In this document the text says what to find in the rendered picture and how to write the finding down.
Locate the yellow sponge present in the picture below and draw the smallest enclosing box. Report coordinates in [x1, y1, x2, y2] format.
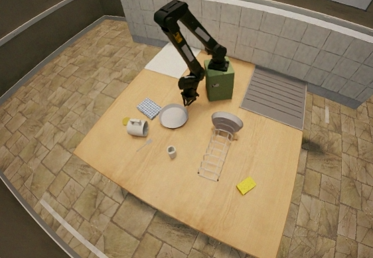
[236, 176, 256, 195]

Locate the white round plate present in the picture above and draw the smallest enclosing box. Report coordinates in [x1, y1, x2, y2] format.
[159, 103, 188, 129]

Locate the white tiled wall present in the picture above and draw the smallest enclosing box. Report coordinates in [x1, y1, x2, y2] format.
[121, 0, 373, 109]

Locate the grey ribbed sink drainboard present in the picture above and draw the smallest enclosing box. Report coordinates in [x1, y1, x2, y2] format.
[240, 65, 307, 131]

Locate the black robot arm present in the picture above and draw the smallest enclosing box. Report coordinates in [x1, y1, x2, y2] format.
[153, 0, 230, 94]

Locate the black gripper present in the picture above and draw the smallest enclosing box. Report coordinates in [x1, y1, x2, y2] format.
[181, 88, 199, 107]

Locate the white rectangular mat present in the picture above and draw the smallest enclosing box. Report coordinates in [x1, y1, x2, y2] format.
[144, 42, 201, 79]

